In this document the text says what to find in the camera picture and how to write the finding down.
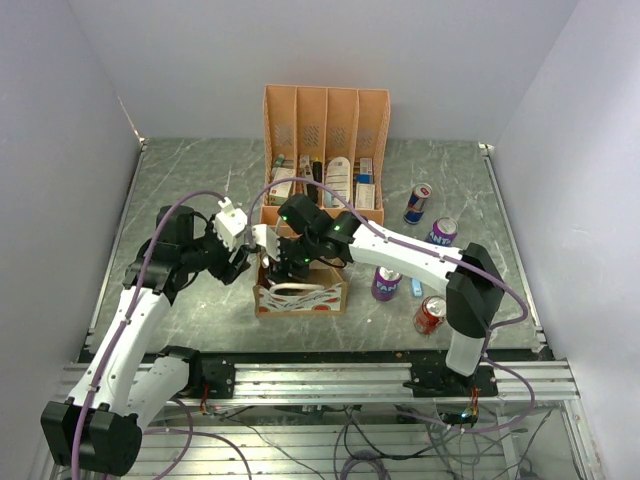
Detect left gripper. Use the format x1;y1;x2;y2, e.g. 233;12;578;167
181;213;251;285

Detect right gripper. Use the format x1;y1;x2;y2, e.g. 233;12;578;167
264;233;320;294

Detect purple Fanta can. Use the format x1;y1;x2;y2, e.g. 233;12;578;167
425;217;458;247
371;267;402;302

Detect Red Bull can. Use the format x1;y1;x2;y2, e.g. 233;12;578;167
403;183;433;225

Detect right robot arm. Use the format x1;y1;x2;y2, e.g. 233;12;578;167
273;194;504;396

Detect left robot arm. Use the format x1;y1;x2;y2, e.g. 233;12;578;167
41;198;248;477

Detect red and white box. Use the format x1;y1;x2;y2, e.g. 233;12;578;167
268;167;295;206

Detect black items in organizer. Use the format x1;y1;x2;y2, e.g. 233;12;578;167
299;155;322;203

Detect white oval pack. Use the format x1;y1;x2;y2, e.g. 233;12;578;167
323;157;351;208

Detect peach plastic file organizer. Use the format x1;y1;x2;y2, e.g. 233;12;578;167
263;84;391;224

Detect small blue tube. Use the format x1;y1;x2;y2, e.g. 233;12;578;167
411;278;423;298

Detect red cola can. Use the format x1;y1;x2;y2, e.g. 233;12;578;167
413;295;446;335

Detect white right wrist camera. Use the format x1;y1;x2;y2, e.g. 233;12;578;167
249;224;280;261

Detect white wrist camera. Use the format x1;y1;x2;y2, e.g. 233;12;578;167
249;224;280;261
214;197;248;252

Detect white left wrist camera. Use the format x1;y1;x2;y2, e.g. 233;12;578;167
214;197;248;252

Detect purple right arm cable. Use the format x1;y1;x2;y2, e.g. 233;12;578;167
246;177;537;437

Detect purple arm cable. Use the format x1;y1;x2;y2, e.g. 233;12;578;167
246;177;537;437
69;189;226;476

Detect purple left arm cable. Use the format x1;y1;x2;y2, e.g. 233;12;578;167
69;189;226;476

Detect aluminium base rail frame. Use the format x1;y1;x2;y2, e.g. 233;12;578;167
125;350;605;479

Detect aluminium table edge rail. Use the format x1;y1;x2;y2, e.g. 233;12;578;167
478;142;548;350

